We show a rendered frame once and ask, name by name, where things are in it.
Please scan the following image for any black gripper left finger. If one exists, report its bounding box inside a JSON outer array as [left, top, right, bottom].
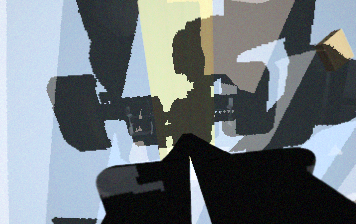
[[95, 134, 192, 224]]

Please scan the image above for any pale yellow strip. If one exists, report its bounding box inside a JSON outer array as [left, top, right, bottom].
[[137, 0, 215, 161]]

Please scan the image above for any tan cube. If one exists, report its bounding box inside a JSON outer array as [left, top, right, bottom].
[[314, 28, 354, 71]]

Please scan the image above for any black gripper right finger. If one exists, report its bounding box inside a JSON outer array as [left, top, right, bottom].
[[187, 133, 317, 224]]

